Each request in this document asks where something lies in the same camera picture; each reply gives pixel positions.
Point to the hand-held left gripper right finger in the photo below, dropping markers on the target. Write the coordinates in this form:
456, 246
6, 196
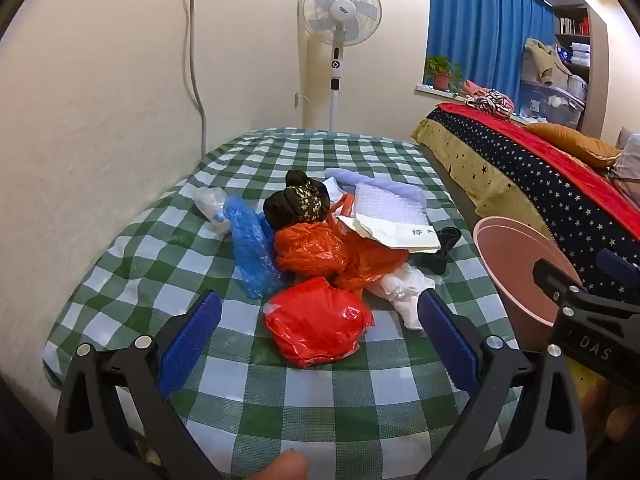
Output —
445, 340

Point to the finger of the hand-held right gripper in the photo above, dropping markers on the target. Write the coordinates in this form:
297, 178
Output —
617, 265
555, 277

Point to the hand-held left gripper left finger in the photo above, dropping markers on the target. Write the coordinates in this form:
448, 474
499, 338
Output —
192, 340

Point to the pink trash bin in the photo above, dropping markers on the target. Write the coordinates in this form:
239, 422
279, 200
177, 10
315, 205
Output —
510, 270

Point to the small black sock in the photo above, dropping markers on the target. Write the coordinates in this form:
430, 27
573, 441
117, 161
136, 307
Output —
447, 240

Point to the blue plastic bag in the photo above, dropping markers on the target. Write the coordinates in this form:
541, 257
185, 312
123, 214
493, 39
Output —
250, 245

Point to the red plastic bag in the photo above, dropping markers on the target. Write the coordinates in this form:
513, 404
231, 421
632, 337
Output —
315, 325

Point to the clear plastic bag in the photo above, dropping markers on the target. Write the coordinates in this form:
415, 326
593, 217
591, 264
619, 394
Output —
210, 202

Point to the white bubble wrap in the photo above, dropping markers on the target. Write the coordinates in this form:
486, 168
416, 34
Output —
385, 205

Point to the orange plastic bag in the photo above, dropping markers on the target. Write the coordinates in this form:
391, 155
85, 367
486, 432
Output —
310, 250

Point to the purple foam mat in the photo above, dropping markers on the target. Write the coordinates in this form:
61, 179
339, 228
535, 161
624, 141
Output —
400, 190

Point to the black patterned cloth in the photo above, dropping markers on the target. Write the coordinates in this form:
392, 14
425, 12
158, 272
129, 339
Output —
295, 205

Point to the person's right hand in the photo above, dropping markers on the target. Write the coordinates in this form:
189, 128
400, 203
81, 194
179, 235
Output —
620, 420

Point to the person's left hand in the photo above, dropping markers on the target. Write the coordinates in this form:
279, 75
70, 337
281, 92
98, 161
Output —
280, 466

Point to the navy star print quilt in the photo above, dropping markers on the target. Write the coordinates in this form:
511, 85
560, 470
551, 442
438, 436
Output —
540, 185

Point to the plaid pillow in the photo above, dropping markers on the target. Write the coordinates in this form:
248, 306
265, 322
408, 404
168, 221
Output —
630, 160

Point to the green checked tablecloth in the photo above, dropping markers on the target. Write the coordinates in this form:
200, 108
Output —
150, 240

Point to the orange pillow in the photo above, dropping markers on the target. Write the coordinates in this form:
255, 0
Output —
575, 142

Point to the clear plastic storage box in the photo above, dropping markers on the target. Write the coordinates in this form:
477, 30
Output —
550, 105

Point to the grey lidded container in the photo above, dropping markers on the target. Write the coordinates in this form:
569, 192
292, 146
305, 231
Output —
575, 87

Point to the black white striped cloth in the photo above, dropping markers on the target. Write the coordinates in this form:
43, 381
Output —
492, 102

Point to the pink folded clothes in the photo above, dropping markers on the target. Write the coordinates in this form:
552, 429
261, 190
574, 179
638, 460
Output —
475, 87

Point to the beige jacket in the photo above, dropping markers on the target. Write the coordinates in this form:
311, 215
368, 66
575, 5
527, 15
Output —
542, 57

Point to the white windowsill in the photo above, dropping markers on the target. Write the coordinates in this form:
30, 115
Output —
435, 91

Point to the potted green plant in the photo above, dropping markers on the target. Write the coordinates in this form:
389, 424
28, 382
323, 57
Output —
442, 79

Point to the wooden bookshelf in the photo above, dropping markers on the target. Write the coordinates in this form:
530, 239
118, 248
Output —
572, 25

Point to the blue curtain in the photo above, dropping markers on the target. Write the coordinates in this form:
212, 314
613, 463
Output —
475, 25

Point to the white standing fan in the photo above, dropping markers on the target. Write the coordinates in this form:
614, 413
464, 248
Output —
340, 10

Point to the white wall socket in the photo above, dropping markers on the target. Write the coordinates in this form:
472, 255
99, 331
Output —
296, 100

